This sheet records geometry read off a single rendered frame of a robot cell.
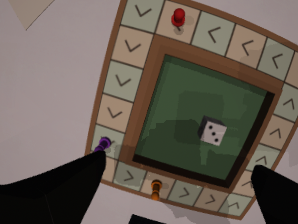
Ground purple pawn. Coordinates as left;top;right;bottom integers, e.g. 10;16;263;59
94;137;112;152

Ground orange game pawn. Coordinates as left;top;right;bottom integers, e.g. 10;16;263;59
152;180;162;201

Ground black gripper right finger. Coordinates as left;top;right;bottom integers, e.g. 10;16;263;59
250;165;298;224

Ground red game pawn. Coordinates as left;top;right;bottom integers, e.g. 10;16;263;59
172;8;185;27

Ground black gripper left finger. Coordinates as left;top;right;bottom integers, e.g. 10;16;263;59
0;151;106;224

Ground grey die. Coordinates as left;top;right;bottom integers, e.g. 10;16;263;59
197;116;227;145

